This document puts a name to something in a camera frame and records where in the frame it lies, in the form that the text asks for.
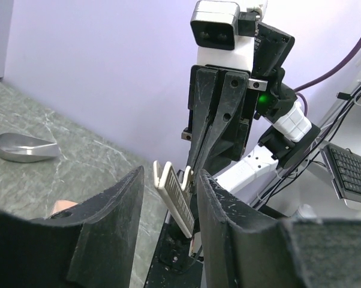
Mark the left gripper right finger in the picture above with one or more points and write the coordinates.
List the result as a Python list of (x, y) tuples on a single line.
[(244, 247)]

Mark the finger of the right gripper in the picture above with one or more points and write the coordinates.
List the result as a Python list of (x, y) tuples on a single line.
[(217, 150), (203, 86)]

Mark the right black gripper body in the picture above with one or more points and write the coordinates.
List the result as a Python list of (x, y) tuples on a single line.
[(246, 112)]

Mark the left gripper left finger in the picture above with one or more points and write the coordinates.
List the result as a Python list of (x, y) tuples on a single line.
[(91, 244)]

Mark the peach cat litter bag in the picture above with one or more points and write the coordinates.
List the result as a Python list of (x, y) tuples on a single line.
[(61, 205)]

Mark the wooden ruler with crown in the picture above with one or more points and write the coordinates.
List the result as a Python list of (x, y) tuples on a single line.
[(175, 194)]

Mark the silver metal scoop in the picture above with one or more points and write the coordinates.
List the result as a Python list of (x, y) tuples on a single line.
[(20, 148)]

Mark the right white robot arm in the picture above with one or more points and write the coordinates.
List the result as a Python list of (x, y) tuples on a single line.
[(280, 132)]

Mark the black computer keyboard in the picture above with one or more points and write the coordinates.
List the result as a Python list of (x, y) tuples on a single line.
[(345, 169)]

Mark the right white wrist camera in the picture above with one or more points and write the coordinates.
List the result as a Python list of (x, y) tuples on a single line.
[(225, 32)]

